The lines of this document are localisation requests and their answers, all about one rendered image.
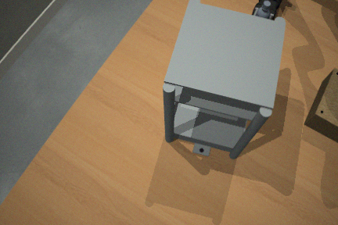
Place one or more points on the grey shelving unit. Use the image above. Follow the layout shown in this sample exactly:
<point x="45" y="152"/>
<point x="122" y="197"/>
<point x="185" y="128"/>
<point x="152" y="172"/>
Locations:
<point x="222" y="60"/>

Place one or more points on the dark grey cylinder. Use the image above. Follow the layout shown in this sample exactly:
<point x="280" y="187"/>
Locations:
<point x="264" y="10"/>

